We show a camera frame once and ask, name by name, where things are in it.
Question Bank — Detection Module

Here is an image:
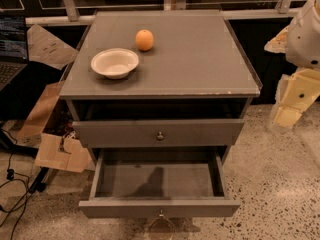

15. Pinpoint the grey drawer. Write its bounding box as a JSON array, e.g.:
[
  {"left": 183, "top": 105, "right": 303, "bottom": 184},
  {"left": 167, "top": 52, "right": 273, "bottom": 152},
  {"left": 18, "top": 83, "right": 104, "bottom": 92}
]
[
  {"left": 73, "top": 119, "right": 244, "bottom": 148},
  {"left": 79, "top": 147, "right": 240, "bottom": 218}
]

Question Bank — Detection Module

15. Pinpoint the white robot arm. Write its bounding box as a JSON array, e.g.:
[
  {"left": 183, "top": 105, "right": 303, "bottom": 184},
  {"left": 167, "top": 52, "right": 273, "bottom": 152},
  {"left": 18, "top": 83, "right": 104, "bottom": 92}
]
[{"left": 264, "top": 0, "right": 320, "bottom": 128}]

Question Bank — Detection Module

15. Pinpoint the grey top drawer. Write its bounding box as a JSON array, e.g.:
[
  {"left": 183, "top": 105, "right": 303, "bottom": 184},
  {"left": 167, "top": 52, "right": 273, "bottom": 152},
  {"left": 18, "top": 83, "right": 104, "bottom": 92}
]
[{"left": 73, "top": 119, "right": 244, "bottom": 148}]

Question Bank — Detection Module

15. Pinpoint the grey wooden drawer cabinet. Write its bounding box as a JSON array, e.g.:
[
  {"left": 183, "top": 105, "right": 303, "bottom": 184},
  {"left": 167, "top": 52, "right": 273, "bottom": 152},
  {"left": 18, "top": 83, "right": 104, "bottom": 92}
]
[{"left": 60, "top": 10, "right": 261, "bottom": 161}]

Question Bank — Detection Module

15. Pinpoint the orange fruit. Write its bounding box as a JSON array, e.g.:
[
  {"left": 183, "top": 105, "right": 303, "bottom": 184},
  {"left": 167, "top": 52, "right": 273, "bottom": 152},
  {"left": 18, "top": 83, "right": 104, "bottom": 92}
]
[{"left": 135, "top": 29, "right": 154, "bottom": 51}]

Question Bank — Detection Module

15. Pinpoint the white paper bowl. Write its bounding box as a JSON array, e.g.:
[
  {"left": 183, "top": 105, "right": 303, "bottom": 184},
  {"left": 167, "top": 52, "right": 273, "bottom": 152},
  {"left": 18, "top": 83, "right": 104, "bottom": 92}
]
[{"left": 91, "top": 48, "right": 139, "bottom": 79}]

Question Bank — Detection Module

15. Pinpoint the brown cardboard box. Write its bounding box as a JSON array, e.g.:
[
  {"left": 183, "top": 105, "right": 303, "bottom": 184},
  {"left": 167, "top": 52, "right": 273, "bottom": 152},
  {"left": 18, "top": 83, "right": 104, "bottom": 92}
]
[{"left": 18, "top": 81, "right": 94, "bottom": 173}]

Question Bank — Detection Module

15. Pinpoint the open laptop computer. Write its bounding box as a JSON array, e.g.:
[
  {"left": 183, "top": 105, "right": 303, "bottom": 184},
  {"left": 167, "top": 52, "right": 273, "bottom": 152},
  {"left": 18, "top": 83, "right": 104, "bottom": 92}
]
[{"left": 0, "top": 15, "right": 29, "bottom": 90}]

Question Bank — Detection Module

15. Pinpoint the black cable on floor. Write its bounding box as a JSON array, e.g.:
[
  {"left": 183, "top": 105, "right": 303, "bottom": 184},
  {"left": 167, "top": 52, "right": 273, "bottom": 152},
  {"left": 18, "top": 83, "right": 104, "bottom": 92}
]
[{"left": 0, "top": 127, "right": 34, "bottom": 240}]

